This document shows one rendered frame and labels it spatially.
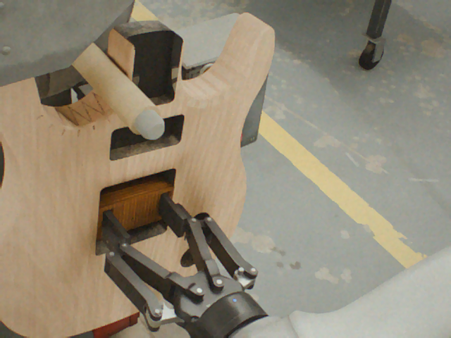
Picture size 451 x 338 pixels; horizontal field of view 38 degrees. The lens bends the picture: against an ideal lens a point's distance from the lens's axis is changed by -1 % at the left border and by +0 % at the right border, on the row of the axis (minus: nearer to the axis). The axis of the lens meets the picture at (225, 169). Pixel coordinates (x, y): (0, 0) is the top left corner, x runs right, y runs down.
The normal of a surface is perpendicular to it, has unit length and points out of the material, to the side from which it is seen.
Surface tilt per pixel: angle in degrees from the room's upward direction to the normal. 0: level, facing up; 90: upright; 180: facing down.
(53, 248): 86
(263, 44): 86
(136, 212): 86
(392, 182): 0
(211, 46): 0
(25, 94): 86
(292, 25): 0
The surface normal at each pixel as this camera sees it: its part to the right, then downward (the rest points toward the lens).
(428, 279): -0.15, -0.74
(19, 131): 0.60, 0.54
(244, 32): -0.66, -0.09
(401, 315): -0.10, -0.40
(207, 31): 0.11, -0.73
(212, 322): -0.42, -0.37
